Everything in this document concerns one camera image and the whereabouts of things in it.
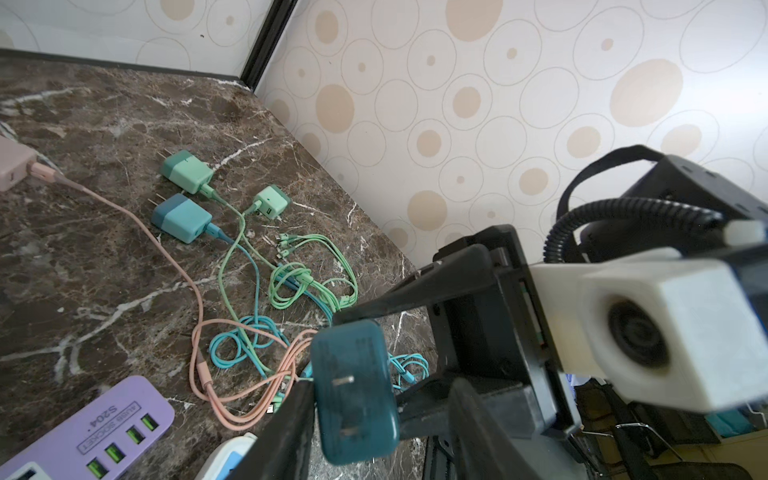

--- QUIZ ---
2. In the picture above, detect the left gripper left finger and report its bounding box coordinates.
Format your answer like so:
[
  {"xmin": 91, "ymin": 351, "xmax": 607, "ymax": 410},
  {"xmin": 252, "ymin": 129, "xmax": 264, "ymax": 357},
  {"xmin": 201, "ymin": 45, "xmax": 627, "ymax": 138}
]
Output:
[{"xmin": 228, "ymin": 381, "xmax": 315, "ymax": 480}]

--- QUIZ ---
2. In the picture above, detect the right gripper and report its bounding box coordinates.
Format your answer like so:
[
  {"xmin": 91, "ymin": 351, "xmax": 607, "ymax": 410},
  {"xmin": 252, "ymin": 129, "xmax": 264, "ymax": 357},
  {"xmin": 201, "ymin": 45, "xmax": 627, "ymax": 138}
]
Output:
[{"xmin": 333, "ymin": 225, "xmax": 579, "ymax": 440}]

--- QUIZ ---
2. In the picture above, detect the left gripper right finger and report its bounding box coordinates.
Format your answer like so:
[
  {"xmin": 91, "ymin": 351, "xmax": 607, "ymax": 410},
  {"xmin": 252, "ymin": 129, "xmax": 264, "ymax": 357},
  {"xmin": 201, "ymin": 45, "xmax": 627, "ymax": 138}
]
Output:
[{"xmin": 448, "ymin": 379, "xmax": 540, "ymax": 479}]

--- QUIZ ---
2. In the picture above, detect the dark green charger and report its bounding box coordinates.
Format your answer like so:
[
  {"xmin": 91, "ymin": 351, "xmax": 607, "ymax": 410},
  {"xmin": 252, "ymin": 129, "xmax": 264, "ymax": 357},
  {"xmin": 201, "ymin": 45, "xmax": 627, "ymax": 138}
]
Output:
[{"xmin": 161, "ymin": 150, "xmax": 214, "ymax": 198}]

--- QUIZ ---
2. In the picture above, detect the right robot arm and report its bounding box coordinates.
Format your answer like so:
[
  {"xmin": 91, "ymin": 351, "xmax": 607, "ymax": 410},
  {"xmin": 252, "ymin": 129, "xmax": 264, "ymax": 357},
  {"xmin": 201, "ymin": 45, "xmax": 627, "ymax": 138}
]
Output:
[{"xmin": 334, "ymin": 145, "xmax": 767, "ymax": 439}]

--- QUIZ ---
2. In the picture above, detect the white blue power strip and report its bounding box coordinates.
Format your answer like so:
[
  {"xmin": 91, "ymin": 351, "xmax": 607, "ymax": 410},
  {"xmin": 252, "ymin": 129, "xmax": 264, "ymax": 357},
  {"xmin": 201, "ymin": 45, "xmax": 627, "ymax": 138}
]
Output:
[{"xmin": 195, "ymin": 433, "xmax": 257, "ymax": 480}]

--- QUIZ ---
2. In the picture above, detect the purple power strip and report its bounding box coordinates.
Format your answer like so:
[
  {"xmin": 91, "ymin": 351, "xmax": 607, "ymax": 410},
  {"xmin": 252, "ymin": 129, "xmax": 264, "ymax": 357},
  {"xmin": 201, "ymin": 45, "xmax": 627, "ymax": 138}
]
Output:
[{"xmin": 1, "ymin": 375, "xmax": 175, "ymax": 480}]

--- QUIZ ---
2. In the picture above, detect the light green charger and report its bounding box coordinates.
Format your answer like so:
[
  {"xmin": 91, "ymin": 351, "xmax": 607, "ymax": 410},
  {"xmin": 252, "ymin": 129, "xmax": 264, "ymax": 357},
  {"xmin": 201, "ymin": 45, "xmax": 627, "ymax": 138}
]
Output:
[{"xmin": 253, "ymin": 184, "xmax": 292, "ymax": 220}]

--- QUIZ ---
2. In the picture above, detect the blue teal charger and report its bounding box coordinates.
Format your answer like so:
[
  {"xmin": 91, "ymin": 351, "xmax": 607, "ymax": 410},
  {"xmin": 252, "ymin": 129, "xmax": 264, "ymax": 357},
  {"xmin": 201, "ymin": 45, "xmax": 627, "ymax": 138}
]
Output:
[{"xmin": 151, "ymin": 194, "xmax": 212, "ymax": 244}]

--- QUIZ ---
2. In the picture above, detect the pink charger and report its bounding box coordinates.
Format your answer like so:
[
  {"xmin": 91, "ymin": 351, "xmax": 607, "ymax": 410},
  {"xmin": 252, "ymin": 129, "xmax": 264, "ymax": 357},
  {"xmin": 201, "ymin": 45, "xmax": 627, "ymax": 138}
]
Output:
[{"xmin": 0, "ymin": 137, "xmax": 37, "ymax": 192}]

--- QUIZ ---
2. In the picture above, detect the pink usb cable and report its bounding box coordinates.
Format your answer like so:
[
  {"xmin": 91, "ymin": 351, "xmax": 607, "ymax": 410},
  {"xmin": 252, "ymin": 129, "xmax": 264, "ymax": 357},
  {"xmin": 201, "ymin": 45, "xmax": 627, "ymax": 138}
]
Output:
[{"xmin": 26, "ymin": 161, "xmax": 319, "ymax": 433}]

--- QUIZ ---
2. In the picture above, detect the teal usb cable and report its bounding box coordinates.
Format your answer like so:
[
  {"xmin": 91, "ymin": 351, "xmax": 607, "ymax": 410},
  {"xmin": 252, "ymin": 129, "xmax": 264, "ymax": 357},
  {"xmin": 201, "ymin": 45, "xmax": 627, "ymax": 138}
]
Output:
[{"xmin": 203, "ymin": 223, "xmax": 431, "ymax": 391}]

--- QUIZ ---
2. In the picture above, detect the green usb cable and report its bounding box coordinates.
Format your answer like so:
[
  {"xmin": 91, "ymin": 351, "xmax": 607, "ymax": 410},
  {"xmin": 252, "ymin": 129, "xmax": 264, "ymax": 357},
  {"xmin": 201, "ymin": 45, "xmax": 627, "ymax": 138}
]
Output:
[{"xmin": 200, "ymin": 185, "xmax": 360, "ymax": 379}]

